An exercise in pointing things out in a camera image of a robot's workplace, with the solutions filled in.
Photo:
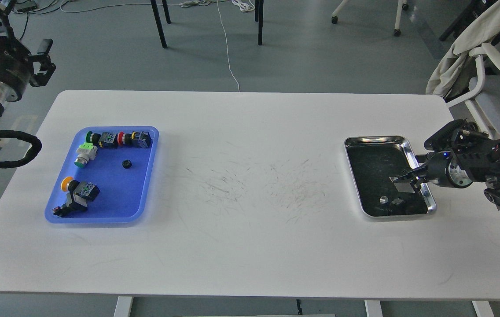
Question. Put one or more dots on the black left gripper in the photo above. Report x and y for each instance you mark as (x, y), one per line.
(15, 72)

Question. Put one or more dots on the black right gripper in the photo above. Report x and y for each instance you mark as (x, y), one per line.
(440, 169)

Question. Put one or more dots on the small black gear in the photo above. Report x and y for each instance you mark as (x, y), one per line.
(126, 164)

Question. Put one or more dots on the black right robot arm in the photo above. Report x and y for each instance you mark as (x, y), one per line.
(458, 156)

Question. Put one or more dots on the steel tray with black liner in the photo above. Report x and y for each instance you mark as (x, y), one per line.
(373, 161)

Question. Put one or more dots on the beige jacket on chair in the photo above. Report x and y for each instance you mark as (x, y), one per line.
(482, 29)

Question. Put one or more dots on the blue plastic tray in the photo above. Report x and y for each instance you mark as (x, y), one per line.
(122, 191)

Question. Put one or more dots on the white chair base with casters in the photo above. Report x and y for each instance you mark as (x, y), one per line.
(350, 12)

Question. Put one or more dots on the light green push button switch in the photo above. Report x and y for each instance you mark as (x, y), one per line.
(86, 152)

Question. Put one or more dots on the dark green push button switch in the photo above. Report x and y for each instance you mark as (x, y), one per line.
(103, 140)

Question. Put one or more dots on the red push button switch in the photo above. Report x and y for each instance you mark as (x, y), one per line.
(134, 139)

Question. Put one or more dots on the orange push button switch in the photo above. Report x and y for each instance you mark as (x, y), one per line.
(86, 190)

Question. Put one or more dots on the black switch contact block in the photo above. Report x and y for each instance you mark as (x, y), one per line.
(72, 203)

